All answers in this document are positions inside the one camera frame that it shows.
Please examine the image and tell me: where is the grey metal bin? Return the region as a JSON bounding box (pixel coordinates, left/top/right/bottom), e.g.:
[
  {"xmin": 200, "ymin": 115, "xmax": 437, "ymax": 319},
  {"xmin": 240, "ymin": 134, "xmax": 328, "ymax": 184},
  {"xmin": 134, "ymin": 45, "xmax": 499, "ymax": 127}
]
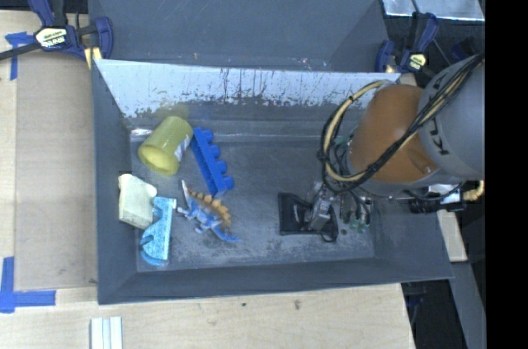
[{"xmin": 86, "ymin": 0, "xmax": 455, "ymax": 305}]

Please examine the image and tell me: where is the blue and orange toy dinosaur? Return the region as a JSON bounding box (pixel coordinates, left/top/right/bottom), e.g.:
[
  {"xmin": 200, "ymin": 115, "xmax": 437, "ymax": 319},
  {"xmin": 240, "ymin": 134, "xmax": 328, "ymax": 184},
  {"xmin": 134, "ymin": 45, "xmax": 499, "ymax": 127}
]
[{"xmin": 177, "ymin": 178, "xmax": 243, "ymax": 245}]

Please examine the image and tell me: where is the blue toy building block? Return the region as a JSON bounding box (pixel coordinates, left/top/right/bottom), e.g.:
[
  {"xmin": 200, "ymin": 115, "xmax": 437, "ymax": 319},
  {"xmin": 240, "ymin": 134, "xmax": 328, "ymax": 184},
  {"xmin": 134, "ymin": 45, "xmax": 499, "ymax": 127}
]
[{"xmin": 189, "ymin": 126, "xmax": 236, "ymax": 198}]

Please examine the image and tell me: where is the light blue sponge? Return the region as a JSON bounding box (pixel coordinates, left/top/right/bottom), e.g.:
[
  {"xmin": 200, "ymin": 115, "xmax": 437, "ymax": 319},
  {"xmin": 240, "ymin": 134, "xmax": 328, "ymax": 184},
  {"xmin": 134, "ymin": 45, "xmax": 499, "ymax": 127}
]
[{"xmin": 139, "ymin": 196, "xmax": 178, "ymax": 267}]

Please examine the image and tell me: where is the yellow plastic cup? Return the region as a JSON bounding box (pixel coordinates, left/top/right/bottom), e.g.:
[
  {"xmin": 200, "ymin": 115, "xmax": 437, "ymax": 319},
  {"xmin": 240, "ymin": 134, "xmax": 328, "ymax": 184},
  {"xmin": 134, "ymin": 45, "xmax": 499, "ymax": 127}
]
[{"xmin": 137, "ymin": 115, "xmax": 195, "ymax": 177}]

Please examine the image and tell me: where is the pale yellow sponge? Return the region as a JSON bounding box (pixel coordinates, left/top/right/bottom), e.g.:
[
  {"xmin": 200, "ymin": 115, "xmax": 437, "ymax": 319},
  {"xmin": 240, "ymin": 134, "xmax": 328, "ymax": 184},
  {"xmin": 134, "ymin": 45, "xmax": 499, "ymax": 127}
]
[{"xmin": 117, "ymin": 172, "xmax": 158, "ymax": 230}]

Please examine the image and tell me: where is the pale wood board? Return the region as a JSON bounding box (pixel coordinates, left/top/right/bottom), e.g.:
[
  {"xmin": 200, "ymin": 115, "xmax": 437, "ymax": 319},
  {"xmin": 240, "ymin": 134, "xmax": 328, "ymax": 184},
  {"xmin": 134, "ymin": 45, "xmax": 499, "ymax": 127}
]
[{"xmin": 13, "ymin": 49, "xmax": 101, "ymax": 291}]

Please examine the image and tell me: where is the black cylinder on white bracket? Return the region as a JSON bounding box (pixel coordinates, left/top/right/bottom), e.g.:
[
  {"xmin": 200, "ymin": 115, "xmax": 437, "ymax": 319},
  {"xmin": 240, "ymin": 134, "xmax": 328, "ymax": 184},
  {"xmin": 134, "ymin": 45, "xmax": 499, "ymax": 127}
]
[{"xmin": 407, "ymin": 182, "xmax": 484, "ymax": 215}]

